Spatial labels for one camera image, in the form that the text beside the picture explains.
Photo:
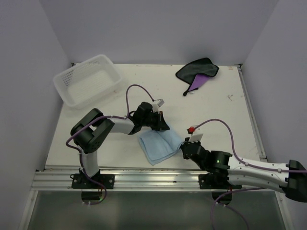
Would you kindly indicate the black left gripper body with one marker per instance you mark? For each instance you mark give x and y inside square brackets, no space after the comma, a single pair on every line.
[153,120]

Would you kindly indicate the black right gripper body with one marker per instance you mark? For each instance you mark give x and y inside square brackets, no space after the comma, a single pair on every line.
[187,141]

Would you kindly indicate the light blue towel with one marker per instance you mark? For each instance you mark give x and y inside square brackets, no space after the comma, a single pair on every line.
[159,145]

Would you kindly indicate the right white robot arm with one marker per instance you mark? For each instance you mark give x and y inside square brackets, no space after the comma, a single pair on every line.
[288,178]

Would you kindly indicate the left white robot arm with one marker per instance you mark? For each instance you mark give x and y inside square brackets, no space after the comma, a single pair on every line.
[91,131]

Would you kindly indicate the dark grey purple cloth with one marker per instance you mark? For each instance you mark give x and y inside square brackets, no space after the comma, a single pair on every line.
[197,73]

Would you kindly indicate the white perforated plastic basket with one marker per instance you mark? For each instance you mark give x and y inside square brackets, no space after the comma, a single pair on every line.
[87,81]

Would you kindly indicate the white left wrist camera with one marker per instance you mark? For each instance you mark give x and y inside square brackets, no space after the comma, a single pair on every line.
[156,104]

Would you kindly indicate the red cable connector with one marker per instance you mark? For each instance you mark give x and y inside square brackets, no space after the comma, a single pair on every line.
[191,130]

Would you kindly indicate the aluminium mounting rail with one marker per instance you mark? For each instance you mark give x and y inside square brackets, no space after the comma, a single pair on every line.
[139,180]

